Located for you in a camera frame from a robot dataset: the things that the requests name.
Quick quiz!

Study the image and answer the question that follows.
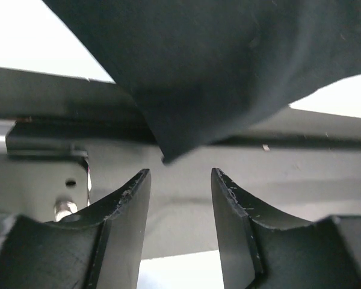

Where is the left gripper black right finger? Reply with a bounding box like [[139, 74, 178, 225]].
[[211, 168, 361, 288]]

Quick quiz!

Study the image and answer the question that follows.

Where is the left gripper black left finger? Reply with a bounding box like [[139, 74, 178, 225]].
[[0, 169, 151, 288]]

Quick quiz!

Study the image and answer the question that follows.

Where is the black t shirt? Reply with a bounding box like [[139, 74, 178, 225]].
[[46, 1, 361, 163]]

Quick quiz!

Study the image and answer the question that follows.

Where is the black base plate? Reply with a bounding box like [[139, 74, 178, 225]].
[[0, 67, 361, 150]]

